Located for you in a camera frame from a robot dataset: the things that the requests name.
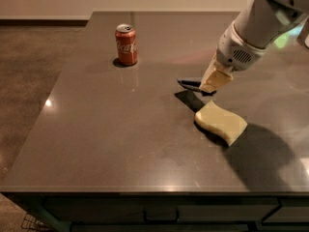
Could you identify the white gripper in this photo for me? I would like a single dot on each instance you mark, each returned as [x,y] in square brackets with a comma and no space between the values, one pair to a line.
[236,52]

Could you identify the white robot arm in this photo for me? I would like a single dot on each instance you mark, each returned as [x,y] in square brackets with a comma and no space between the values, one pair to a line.
[273,17]

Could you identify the yellow sponge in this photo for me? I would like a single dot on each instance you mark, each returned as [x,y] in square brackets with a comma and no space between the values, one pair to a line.
[221,122]

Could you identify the red Coca-Cola can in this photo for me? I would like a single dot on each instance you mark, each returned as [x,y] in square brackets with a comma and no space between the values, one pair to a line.
[126,44]

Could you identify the dark cabinet drawer front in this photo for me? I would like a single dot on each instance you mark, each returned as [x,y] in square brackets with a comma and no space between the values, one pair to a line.
[156,210]

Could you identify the wire basket on floor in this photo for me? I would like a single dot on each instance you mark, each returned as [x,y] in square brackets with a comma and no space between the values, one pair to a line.
[31,224]

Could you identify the blue rxbar blueberry packet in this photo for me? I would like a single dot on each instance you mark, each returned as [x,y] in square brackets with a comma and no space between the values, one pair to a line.
[194,85]

